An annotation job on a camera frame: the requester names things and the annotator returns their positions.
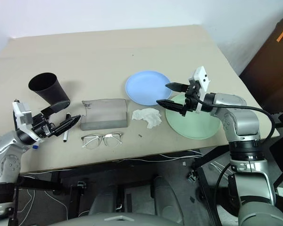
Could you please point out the clear frame glasses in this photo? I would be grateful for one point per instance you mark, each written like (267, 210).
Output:
(113, 140)

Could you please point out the green plate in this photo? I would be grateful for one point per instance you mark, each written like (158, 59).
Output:
(193, 124)

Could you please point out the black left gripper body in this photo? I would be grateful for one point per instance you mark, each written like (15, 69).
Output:
(43, 126)

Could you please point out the black cup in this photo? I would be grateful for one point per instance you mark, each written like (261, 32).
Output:
(49, 91)

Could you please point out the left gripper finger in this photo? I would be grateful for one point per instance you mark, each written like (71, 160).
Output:
(56, 107)
(66, 124)

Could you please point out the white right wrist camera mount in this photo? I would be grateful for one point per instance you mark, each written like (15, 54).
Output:
(202, 76)

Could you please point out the grey glasses case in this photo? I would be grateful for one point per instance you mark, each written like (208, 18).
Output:
(103, 123)

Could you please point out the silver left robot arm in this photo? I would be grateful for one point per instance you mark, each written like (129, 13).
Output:
(7, 162)

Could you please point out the blue plate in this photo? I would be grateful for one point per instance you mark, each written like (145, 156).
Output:
(146, 87)

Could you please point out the dark grey rounded robot leg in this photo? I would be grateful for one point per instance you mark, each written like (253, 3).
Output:
(167, 195)
(106, 200)

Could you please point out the white tissue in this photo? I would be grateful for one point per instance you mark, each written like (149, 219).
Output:
(151, 116)

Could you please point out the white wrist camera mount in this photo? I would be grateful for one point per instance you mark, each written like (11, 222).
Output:
(202, 76)
(20, 113)

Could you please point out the grey robot torso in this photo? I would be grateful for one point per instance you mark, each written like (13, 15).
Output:
(122, 220)

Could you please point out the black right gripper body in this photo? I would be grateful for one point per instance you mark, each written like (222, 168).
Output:
(192, 99)

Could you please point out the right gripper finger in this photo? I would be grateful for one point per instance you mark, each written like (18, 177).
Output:
(178, 87)
(172, 106)

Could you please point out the brown cabinet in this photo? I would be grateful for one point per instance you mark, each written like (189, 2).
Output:
(266, 70)

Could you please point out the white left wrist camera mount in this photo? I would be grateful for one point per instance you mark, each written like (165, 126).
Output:
(20, 113)

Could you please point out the white marker with black cap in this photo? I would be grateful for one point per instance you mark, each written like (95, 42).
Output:
(65, 136)

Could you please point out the black metal clamp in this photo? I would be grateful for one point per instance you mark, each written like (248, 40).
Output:
(192, 175)
(81, 184)

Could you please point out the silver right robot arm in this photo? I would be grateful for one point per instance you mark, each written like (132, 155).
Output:
(243, 124)

